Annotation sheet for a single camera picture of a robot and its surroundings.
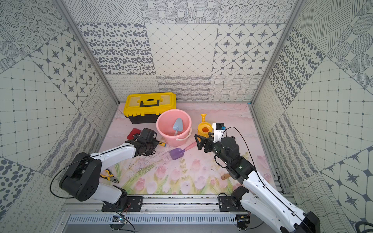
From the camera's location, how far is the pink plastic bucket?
32.7 inches

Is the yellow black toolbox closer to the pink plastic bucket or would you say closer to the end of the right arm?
the pink plastic bucket

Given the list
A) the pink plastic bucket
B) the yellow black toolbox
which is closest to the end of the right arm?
the pink plastic bucket
